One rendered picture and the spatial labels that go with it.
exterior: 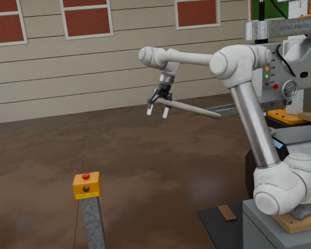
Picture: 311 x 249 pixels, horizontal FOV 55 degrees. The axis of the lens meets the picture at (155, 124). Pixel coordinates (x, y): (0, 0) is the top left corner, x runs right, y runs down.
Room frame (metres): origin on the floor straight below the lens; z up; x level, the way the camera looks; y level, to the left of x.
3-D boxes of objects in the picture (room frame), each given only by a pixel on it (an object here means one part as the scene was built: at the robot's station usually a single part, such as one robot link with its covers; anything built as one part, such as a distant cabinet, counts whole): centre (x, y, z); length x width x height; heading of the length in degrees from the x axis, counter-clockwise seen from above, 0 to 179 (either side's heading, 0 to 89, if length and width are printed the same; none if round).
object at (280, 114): (3.12, -1.56, 0.76); 0.49 x 0.49 x 0.05; 7
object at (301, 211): (1.30, -0.68, 0.86); 0.22 x 0.18 x 0.06; 110
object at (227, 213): (2.53, -0.60, 0.02); 0.25 x 0.10 x 0.01; 7
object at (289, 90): (2.17, -0.98, 1.25); 0.15 x 0.10 x 0.15; 113
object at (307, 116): (2.87, -1.54, 0.81); 0.20 x 0.10 x 0.05; 15
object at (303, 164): (1.29, -0.65, 1.00); 0.18 x 0.16 x 0.22; 130
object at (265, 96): (2.26, -0.90, 1.37); 0.36 x 0.22 x 0.45; 113
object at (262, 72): (2.10, -0.80, 1.42); 0.08 x 0.03 x 0.28; 113
